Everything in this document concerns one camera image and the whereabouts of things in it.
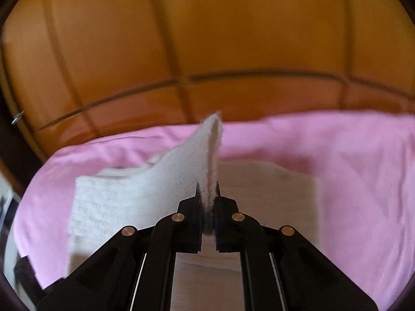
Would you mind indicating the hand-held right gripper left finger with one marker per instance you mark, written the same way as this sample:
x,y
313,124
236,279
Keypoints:
x,y
191,226

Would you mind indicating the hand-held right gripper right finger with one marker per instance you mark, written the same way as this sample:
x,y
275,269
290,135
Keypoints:
x,y
225,226

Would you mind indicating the white knit sweater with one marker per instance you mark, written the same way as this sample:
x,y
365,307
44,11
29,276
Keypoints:
x,y
136,191

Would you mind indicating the pink bed blanket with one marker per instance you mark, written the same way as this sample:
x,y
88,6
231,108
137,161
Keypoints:
x,y
350,175

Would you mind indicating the dark cloth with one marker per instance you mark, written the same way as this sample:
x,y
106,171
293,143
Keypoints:
x,y
27,278

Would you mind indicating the wooden wardrobe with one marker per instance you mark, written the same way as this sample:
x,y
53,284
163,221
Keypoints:
x,y
207,45

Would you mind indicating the white appliance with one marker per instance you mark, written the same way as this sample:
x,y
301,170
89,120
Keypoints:
x,y
6,213

